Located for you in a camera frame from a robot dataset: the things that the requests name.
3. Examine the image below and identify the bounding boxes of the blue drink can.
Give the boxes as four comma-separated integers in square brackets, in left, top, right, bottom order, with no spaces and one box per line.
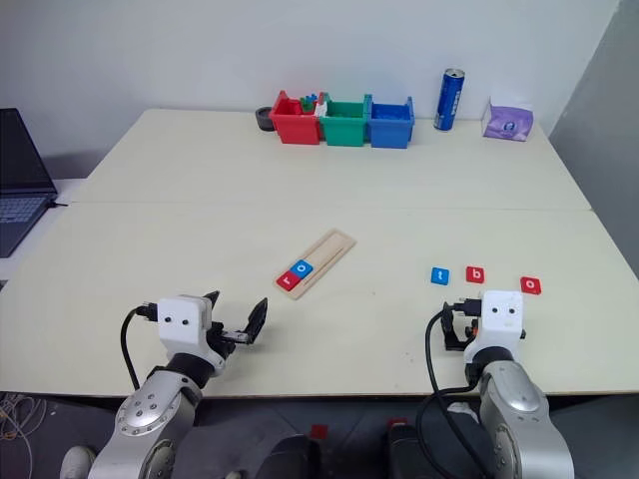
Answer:
[432,68,467,133]

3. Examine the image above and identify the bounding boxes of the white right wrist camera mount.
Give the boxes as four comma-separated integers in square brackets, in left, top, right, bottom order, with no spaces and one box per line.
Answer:
[463,289,525,363]

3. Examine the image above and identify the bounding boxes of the dark laptop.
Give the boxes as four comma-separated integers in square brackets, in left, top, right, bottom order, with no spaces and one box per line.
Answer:
[0,108,59,258]

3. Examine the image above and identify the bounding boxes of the dark rounded shape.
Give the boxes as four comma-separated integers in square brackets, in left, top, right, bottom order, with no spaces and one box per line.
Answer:
[257,433,321,479]

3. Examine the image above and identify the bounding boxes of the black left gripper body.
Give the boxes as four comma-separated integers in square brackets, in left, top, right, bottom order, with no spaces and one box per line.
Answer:
[208,320,251,364]

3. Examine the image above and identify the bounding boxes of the red plastic bin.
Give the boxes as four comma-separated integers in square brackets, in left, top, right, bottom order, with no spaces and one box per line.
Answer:
[269,90,322,147]

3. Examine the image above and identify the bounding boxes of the blue plastic bin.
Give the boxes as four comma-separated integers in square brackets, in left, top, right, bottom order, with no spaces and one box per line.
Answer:
[365,95,416,150]

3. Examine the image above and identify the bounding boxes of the wooden letter tray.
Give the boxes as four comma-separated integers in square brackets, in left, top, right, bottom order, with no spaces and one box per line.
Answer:
[273,228,357,301]

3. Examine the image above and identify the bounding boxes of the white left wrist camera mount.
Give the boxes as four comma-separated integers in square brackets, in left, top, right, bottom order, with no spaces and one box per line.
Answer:
[156,294,214,358]

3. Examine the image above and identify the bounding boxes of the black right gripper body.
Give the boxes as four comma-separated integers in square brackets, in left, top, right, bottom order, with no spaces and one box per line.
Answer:
[456,314,481,353]

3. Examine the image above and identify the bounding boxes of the purple tissue pack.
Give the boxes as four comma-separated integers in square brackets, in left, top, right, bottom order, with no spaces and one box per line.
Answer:
[480,96,535,142]

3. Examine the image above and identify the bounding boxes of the white floor cables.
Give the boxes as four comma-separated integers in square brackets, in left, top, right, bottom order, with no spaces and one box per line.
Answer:
[0,391,49,453]

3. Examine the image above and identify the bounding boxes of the green plastic bin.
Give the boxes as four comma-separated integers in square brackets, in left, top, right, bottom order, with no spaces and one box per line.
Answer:
[319,94,372,148]

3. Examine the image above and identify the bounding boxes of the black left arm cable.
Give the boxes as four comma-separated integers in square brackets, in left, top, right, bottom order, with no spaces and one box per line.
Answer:
[120,300,162,391]

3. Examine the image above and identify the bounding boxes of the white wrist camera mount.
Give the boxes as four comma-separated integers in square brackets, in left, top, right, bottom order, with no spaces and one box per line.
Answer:
[463,289,525,363]
[156,294,214,358]

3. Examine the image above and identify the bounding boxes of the white shoe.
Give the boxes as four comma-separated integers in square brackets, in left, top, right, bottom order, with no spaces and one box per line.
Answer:
[60,445,98,479]

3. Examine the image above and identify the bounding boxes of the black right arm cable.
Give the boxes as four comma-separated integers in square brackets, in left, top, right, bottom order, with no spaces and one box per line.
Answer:
[415,297,484,470]

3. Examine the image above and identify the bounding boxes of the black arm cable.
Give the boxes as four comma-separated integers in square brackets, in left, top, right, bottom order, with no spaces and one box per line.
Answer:
[415,297,484,470]
[120,300,162,391]

